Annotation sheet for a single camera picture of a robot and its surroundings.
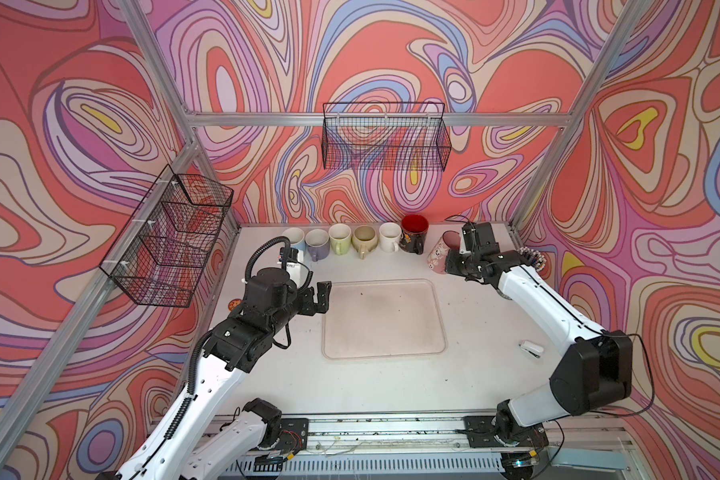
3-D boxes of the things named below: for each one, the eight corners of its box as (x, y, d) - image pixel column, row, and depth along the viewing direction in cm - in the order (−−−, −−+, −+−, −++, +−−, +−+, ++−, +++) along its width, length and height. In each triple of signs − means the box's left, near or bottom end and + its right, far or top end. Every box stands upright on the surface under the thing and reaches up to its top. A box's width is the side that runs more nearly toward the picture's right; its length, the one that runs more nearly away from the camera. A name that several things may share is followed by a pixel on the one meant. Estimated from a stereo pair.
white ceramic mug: (379, 259, 110) (381, 243, 103) (379, 239, 117) (380, 222, 110) (400, 259, 110) (403, 243, 103) (398, 239, 117) (400, 222, 110)
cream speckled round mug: (345, 250, 114) (344, 234, 107) (365, 235, 118) (365, 219, 111) (362, 263, 109) (362, 248, 103) (381, 248, 114) (383, 232, 107)
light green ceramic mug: (329, 263, 109) (327, 246, 102) (331, 241, 116) (329, 223, 109) (350, 263, 109) (349, 246, 102) (351, 241, 116) (350, 223, 109)
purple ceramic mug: (302, 254, 114) (298, 238, 106) (320, 241, 118) (318, 225, 110) (316, 267, 110) (313, 251, 102) (335, 253, 114) (333, 237, 106)
